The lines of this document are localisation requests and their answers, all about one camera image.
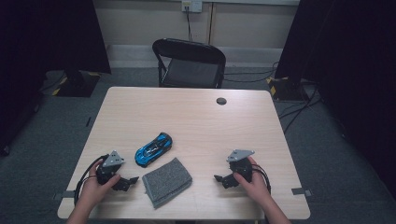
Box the person's right hand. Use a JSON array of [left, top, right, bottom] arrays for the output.
[[233, 156, 271, 206]]

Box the white wall socket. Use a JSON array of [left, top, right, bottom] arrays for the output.
[[181, 0, 204, 13]]

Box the dark curtain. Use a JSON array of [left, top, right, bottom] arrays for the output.
[[274, 0, 396, 200], [0, 0, 112, 157]]

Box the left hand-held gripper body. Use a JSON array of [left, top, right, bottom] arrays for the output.
[[95, 149, 126, 186]]

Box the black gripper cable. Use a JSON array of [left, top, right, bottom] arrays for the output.
[[250, 162, 272, 195], [74, 154, 110, 206]]

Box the person's left hand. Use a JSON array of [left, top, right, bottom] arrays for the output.
[[78, 160, 121, 208]]

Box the grey tape strip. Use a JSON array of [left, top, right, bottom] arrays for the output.
[[52, 189, 78, 201], [290, 187, 313, 198]]

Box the black floor cable bundle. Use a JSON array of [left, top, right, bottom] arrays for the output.
[[277, 86, 323, 134]]

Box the vertical wall conduit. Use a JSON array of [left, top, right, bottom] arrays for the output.
[[206, 2, 217, 45]]

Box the black stand base striped tape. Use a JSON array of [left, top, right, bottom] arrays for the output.
[[265, 76, 312, 102], [50, 69, 102, 98]]

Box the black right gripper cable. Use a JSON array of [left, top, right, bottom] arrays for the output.
[[250, 162, 272, 195]]

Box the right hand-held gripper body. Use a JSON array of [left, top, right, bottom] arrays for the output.
[[226, 149, 255, 184]]

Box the blue toy car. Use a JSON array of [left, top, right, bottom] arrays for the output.
[[134, 132, 174, 168]]

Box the black socket cable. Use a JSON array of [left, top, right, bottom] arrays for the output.
[[185, 6, 194, 42]]

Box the black folding chair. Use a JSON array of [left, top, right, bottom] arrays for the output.
[[151, 37, 227, 89]]

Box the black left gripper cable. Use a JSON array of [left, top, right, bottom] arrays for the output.
[[74, 154, 110, 206]]

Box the grey cloth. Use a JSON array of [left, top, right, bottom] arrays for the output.
[[141, 157, 193, 209]]

